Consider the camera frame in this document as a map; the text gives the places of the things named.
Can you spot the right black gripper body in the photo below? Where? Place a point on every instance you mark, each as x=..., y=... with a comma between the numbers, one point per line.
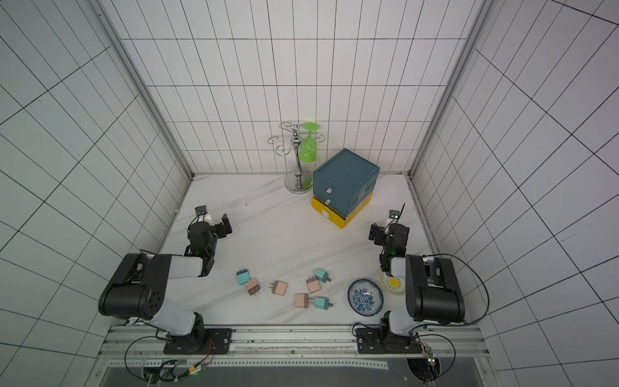
x=387, y=233

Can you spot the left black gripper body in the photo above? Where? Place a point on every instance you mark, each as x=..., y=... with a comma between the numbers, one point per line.
x=213, y=243

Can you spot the teal plug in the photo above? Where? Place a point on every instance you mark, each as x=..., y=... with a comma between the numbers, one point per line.
x=243, y=276
x=322, y=303
x=322, y=275

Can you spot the teal drawer cabinet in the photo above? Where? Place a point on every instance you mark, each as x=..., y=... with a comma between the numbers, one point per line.
x=344, y=181

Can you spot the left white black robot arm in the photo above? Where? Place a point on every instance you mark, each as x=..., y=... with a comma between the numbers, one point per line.
x=138, y=287

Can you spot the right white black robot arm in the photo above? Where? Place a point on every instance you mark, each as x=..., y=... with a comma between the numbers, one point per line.
x=433, y=297

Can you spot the yellow patterned bowl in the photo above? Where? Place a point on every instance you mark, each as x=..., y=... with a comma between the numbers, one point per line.
x=393, y=285

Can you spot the blue white patterned bowl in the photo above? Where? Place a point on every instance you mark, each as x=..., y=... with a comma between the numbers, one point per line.
x=365, y=297

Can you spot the pink brown plug left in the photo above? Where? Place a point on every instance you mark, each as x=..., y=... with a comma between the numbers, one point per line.
x=252, y=286

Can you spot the silver glass holder stand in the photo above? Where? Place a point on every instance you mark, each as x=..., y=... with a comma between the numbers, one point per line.
x=298, y=181

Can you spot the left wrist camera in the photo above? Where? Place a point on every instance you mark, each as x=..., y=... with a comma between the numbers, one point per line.
x=202, y=212

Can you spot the aluminium mounting rail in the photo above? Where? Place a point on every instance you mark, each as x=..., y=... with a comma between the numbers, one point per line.
x=140, y=347

